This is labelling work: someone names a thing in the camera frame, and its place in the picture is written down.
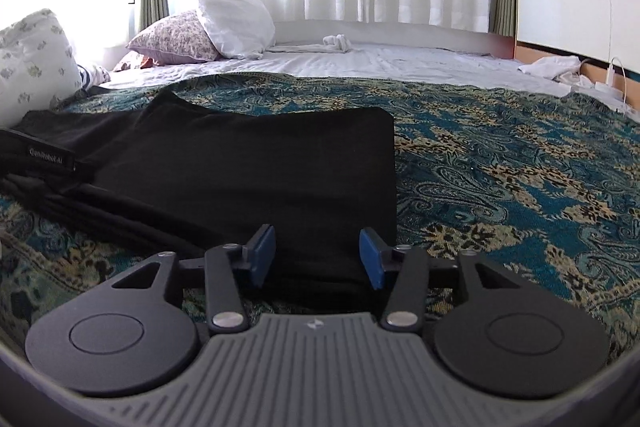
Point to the black pants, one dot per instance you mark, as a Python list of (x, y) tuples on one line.
[(319, 178)]

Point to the white charger with cable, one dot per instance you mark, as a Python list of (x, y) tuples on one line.
[(615, 76)]

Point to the purple floral pillow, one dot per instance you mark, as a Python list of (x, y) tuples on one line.
[(175, 40)]

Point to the crumpled white cloth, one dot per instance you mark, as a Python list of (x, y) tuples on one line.
[(551, 67)]

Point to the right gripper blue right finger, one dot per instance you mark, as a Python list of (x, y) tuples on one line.
[(402, 271)]

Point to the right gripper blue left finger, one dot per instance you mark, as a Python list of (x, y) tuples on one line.
[(251, 261)]

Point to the teal paisley bed cover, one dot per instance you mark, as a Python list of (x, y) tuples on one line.
[(549, 187)]

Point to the white bed sheet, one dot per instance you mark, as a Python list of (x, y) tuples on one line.
[(402, 63)]

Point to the white pillow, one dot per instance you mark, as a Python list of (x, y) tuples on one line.
[(237, 28)]

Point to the striped blue white cloth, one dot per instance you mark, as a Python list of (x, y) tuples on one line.
[(92, 76)]

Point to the small white rolled towel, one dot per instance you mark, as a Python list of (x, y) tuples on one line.
[(336, 44)]

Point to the pale green floral pillow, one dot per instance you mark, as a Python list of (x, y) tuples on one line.
[(38, 69)]

